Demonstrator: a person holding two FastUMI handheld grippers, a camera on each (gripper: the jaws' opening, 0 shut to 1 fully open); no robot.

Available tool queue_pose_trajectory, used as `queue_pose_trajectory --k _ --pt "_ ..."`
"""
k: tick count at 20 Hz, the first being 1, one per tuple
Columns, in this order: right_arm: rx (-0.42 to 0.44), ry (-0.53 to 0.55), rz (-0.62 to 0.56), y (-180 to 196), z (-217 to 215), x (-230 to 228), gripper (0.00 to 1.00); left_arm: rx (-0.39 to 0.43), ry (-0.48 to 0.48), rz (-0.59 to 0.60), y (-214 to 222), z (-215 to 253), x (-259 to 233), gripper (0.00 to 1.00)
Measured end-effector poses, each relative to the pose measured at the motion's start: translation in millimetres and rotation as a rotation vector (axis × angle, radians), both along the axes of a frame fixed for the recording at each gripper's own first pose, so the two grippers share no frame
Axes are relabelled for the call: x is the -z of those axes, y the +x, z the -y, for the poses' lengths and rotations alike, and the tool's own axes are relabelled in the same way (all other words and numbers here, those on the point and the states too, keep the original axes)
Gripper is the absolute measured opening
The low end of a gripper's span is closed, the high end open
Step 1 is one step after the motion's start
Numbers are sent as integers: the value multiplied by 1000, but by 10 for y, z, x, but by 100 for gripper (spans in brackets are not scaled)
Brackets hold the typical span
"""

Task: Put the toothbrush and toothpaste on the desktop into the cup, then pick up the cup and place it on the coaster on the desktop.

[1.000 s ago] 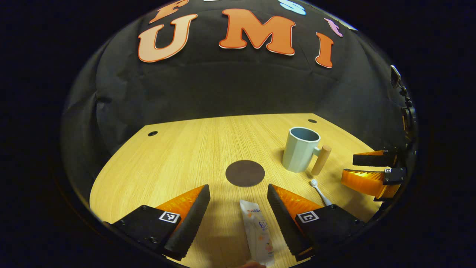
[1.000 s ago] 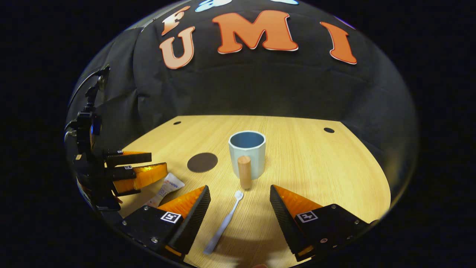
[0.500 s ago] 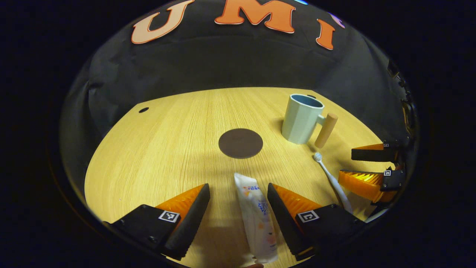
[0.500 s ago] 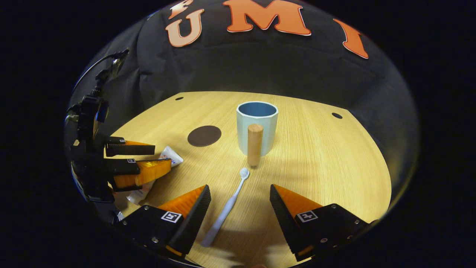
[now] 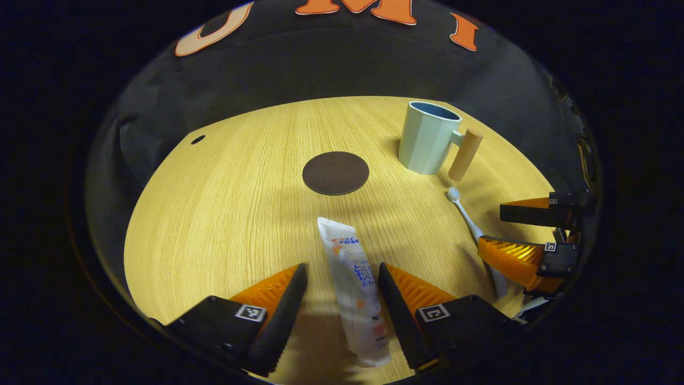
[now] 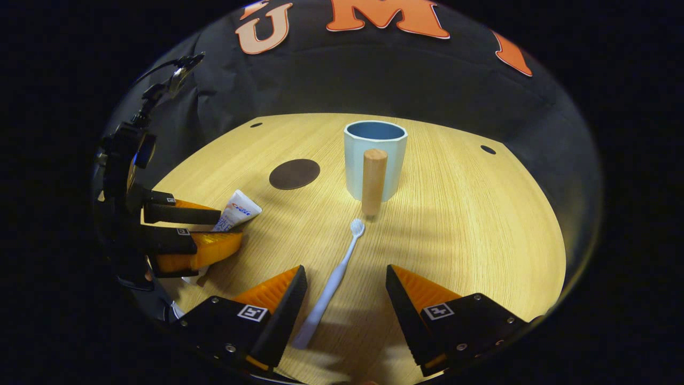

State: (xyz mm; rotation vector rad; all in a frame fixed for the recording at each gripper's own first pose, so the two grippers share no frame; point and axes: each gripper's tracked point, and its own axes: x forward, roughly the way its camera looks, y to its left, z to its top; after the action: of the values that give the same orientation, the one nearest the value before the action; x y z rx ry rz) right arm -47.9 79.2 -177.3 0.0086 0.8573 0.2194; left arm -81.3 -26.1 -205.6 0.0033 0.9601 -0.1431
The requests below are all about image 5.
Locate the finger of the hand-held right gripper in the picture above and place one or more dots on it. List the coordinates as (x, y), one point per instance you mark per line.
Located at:
(558, 262)
(534, 215)

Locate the white toothbrush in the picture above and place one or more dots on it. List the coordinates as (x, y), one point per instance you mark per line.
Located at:
(470, 222)

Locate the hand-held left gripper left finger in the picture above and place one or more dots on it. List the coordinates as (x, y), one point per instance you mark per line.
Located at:
(283, 326)

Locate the round dark brown coaster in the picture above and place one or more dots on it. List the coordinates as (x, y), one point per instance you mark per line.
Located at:
(335, 173)

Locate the white toothpaste tube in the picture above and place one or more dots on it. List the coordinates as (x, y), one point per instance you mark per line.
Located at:
(355, 289)

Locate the black backdrop cloth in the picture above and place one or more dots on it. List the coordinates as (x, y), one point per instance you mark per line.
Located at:
(320, 69)

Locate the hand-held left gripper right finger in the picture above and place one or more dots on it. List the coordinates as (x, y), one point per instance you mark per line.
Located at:
(398, 321)

